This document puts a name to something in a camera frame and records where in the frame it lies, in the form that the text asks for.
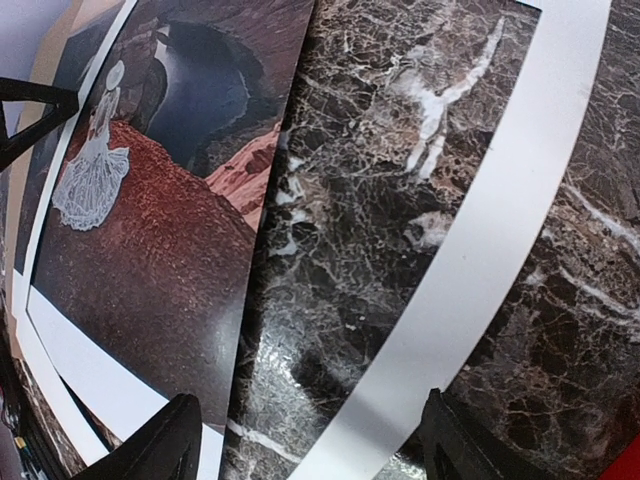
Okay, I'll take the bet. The red wooden picture frame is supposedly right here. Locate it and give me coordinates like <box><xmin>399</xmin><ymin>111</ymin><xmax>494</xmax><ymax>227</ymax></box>
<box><xmin>599</xmin><ymin>436</ymin><xmax>640</xmax><ymax>480</ymax></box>

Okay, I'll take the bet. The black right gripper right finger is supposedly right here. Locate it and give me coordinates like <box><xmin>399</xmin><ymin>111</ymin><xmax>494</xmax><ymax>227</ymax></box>
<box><xmin>419</xmin><ymin>388</ymin><xmax>550</xmax><ymax>480</ymax></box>

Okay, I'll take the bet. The canyon photo print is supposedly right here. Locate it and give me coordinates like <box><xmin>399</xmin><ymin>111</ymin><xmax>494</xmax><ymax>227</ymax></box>
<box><xmin>13</xmin><ymin>0</ymin><xmax>317</xmax><ymax>480</ymax></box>

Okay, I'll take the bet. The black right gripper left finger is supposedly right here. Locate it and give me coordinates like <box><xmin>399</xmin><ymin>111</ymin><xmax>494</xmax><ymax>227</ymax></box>
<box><xmin>73</xmin><ymin>394</ymin><xmax>202</xmax><ymax>480</ymax></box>

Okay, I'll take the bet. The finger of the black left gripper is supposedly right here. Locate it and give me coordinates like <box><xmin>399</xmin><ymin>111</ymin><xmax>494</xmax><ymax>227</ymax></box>
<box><xmin>0</xmin><ymin>77</ymin><xmax>82</xmax><ymax>174</ymax></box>

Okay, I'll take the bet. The white photo mat board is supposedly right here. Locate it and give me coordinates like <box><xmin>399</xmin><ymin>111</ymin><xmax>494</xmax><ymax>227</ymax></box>
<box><xmin>6</xmin><ymin>1</ymin><xmax>612</xmax><ymax>479</ymax></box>

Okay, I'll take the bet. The brown cardboard backing board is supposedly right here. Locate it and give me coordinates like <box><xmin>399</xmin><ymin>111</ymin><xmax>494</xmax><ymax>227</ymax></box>
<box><xmin>1</xmin><ymin>1</ymin><xmax>83</xmax><ymax>211</ymax></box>

